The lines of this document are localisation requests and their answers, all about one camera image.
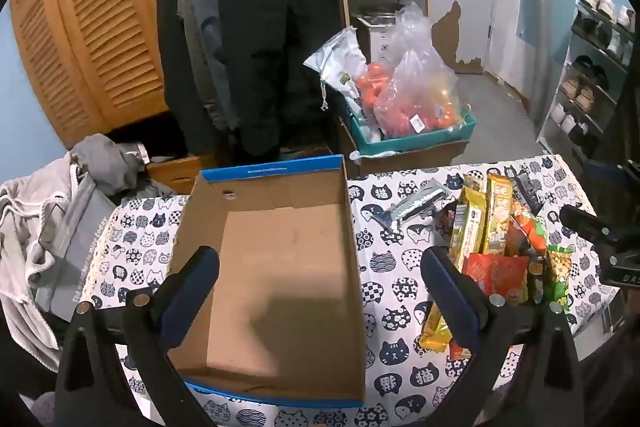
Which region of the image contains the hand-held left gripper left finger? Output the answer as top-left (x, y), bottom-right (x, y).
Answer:
top-left (54, 246), bottom-right (221, 427)

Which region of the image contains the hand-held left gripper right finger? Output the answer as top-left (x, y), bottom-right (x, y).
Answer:
top-left (421, 247), bottom-right (586, 427)

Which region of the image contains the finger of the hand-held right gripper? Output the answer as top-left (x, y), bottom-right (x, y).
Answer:
top-left (584, 159), bottom-right (640, 190)
top-left (559, 204), bottom-right (628, 249)

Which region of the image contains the orange and green snack packet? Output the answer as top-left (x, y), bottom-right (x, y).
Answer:
top-left (507, 202), bottom-right (549, 259)

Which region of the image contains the yellow snack packet white label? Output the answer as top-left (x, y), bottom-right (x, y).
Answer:
top-left (446, 185), bottom-right (489, 274)

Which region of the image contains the cardboard box blue rim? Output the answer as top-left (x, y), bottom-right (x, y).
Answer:
top-left (167, 154), bottom-right (368, 409)

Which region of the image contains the metal shoe rack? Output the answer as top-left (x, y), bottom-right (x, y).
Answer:
top-left (535, 0), bottom-right (637, 168)

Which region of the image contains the cat print tablecloth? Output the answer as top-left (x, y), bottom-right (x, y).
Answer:
top-left (75, 154), bottom-right (621, 427)

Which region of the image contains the black and orange snack packet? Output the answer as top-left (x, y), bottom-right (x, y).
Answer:
top-left (439, 202), bottom-right (459, 239)

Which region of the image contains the group of assorted shoes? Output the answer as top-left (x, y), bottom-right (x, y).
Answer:
top-left (550, 0), bottom-right (637, 148)

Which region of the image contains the silver snack packet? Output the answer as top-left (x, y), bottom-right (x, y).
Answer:
top-left (389, 179), bottom-right (454, 229)

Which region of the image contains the small brown cardboard box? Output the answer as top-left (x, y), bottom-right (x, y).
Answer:
top-left (146, 154), bottom-right (222, 196)

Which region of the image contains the brown cardboard box under crate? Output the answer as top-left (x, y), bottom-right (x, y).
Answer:
top-left (339, 117), bottom-right (471, 178)

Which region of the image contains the dark grey hoodie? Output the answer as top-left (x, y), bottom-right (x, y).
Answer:
top-left (69, 133), bottom-right (177, 208)

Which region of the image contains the teal plastic crate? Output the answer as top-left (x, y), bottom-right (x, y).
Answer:
top-left (334, 94), bottom-right (479, 158)

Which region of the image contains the light grey robe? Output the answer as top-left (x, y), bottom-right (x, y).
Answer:
top-left (0, 156), bottom-right (97, 374)

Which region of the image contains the white patterned box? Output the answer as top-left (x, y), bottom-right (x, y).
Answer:
top-left (367, 27), bottom-right (402, 64)

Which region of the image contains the white printed plastic bag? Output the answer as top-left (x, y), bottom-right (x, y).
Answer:
top-left (303, 27), bottom-right (372, 111)

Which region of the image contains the steel pot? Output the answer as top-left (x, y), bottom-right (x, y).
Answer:
top-left (357, 3), bottom-right (402, 28)

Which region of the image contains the wooden louvered cabinet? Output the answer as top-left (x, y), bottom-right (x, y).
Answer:
top-left (9, 0), bottom-right (173, 148)

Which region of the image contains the grey hanging jacket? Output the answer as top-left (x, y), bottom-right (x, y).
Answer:
top-left (176, 0), bottom-right (242, 134)

